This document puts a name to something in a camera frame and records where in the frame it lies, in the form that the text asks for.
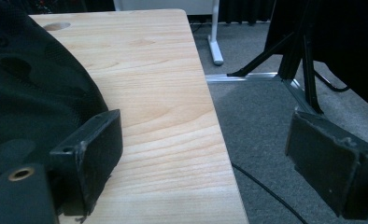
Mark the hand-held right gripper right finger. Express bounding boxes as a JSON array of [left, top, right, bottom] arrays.
[[285, 110, 368, 221]]

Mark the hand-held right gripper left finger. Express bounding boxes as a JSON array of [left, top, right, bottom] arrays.
[[49, 108, 124, 217]]

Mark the dark green cloth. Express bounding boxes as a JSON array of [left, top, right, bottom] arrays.
[[0, 0, 109, 200]]

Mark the black metal stand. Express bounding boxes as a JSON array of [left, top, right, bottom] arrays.
[[226, 0, 325, 115]]

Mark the white table leg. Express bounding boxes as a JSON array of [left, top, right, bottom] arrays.
[[207, 0, 225, 66]]

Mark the black cable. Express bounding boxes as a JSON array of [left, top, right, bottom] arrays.
[[231, 162, 309, 224]]

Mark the aluminium floor rail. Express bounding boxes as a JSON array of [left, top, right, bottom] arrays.
[[205, 72, 318, 116]]

